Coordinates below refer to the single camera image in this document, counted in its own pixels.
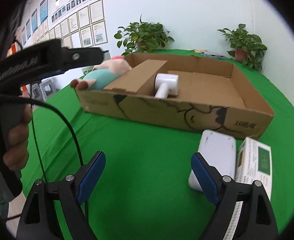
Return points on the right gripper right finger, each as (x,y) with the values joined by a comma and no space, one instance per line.
(242,211)

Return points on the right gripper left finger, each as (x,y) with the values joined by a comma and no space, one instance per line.
(39,219)

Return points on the white device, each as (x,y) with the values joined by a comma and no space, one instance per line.
(219,150)

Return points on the pink pig plush toy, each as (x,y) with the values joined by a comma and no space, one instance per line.
(102,74)

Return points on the white hair dryer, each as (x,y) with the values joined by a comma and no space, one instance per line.
(166,85)

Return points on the person's left hand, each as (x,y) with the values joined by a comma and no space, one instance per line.
(17,156)

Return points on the grey plastic stool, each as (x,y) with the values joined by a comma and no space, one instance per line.
(42,90)

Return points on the white medicine box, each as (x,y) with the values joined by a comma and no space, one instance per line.
(250,162)

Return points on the green tablecloth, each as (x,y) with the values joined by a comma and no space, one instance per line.
(143,191)

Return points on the large potted green plant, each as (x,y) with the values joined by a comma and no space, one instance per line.
(142,37)

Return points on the brown cardboard box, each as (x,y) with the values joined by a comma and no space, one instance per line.
(212,94)

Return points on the small potted green plant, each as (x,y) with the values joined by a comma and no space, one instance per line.
(246,48)

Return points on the patterned small pouch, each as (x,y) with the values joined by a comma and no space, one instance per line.
(212,55)

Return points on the yellow small packet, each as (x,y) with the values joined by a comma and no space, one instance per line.
(200,51)

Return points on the framed wall posters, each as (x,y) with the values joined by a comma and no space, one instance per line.
(76,23)

